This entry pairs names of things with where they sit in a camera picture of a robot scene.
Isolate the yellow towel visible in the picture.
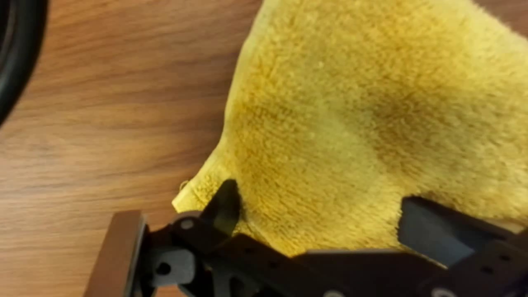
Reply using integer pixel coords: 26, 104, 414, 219
170, 0, 528, 259

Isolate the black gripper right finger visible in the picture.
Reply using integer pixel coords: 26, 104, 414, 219
340, 194, 528, 297

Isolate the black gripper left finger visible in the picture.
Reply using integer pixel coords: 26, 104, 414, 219
84, 178, 343, 297

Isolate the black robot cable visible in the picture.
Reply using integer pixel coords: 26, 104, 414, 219
0, 0, 50, 125

